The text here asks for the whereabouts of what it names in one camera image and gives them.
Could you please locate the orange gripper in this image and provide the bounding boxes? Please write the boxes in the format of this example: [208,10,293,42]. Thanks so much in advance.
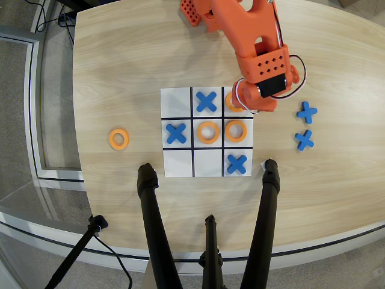
[239,78,278,114]

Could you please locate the orange foam ring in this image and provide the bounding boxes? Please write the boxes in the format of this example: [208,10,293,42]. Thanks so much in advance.
[225,90,245,113]
[108,128,131,151]
[196,121,221,145]
[224,119,248,143]

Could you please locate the blue foam cross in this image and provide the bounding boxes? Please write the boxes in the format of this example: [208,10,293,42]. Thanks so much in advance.
[226,154,248,176]
[196,91,218,113]
[165,123,188,145]
[296,101,318,125]
[294,129,315,151]

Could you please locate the white tic-tac-toe board sheet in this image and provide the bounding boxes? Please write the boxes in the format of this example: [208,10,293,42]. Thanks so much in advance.
[160,87,255,178]

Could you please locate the thick black tripod leg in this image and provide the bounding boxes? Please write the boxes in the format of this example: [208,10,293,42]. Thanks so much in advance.
[137,163,183,289]
[239,158,282,289]

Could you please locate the slim black stand pole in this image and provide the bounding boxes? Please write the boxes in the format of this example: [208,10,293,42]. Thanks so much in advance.
[44,214,109,289]

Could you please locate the white robot wire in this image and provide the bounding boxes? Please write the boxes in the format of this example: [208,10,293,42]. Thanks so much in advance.
[233,53,308,114]

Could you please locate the black cable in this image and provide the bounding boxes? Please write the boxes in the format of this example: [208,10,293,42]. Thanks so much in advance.
[92,233,134,289]

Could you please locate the glass panel with metal frame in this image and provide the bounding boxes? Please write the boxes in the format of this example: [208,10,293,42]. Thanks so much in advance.
[0,26,85,183]

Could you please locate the black floor cables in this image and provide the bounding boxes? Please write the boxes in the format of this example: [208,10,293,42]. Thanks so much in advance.
[34,0,76,46]

